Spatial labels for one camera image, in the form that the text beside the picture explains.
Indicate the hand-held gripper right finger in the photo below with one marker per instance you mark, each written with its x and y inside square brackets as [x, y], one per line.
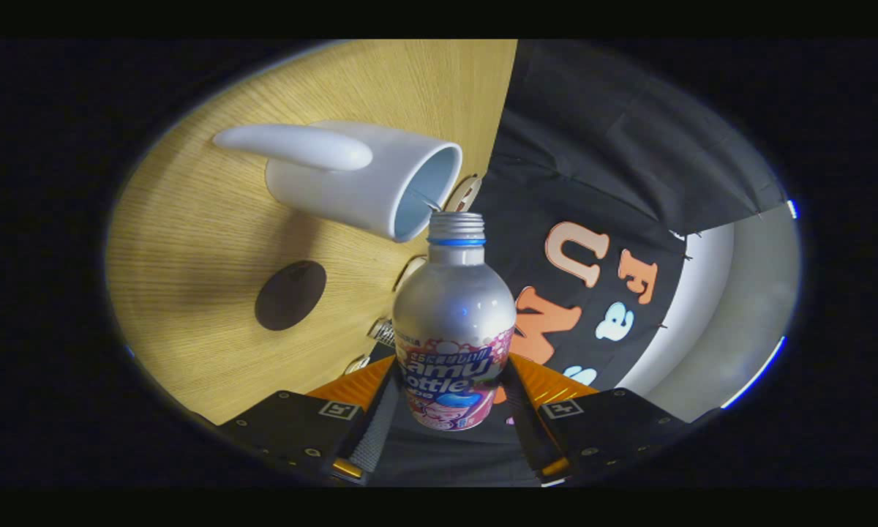
[527, 432]

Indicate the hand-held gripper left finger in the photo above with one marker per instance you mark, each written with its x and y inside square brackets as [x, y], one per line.
[374, 432]

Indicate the silver juice bottle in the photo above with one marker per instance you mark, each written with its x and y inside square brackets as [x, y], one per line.
[453, 307]

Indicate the dark brown round coaster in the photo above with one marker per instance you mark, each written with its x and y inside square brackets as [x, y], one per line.
[290, 295]

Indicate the white cup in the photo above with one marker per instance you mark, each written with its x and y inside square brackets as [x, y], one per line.
[336, 190]

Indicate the white divided snack tray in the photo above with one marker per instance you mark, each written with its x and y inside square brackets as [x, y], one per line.
[358, 364]

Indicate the white toaster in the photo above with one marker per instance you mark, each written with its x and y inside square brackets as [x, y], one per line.
[411, 269]

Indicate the round white plate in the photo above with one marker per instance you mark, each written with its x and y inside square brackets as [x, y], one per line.
[468, 192]

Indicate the wooden table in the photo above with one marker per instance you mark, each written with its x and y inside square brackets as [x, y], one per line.
[190, 219]

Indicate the black backdrop cloth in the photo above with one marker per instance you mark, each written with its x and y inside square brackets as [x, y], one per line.
[593, 132]

